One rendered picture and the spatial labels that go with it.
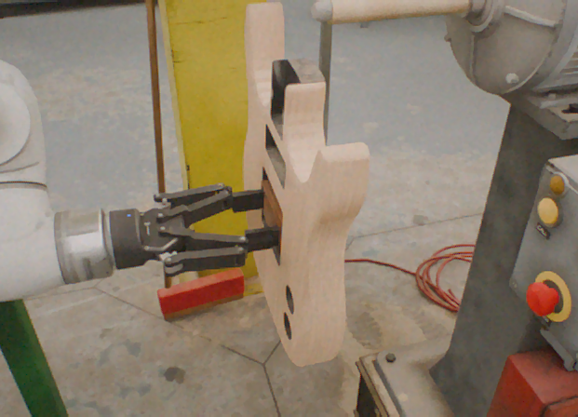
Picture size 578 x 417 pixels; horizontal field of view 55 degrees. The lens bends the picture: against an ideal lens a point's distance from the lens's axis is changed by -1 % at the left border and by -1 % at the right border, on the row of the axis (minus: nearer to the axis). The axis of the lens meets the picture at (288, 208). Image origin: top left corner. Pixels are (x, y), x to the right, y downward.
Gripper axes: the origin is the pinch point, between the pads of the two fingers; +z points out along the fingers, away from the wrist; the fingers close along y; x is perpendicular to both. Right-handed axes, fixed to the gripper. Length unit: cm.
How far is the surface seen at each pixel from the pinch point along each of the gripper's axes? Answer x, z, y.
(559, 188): 12.9, 28.7, 16.5
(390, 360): -72, 39, -16
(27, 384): -48, -43, -15
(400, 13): 24.0, 17.8, -6.6
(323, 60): -61, 67, -157
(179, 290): -97, -9, -73
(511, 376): -40, 45, 11
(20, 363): -42, -42, -15
